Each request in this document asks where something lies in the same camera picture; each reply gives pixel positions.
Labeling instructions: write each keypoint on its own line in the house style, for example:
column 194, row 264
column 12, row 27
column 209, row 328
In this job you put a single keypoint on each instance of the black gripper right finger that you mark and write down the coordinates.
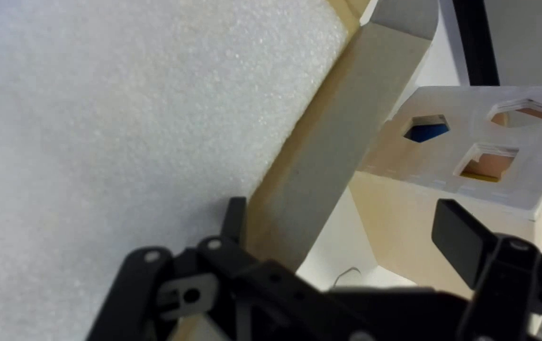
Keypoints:
column 510, row 285

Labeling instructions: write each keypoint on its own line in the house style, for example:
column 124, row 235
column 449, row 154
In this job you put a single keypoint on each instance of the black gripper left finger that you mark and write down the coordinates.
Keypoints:
column 220, row 290

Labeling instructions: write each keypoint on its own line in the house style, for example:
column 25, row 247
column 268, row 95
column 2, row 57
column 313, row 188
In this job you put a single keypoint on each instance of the brown cardboard box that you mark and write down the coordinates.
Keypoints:
column 340, row 139

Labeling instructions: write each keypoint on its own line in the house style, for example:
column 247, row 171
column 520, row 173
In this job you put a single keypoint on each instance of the wooden shape sorter box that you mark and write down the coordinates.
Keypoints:
column 472, row 171

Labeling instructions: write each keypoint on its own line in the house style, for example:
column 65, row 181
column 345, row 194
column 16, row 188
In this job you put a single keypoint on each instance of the white foam box lining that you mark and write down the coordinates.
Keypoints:
column 112, row 126

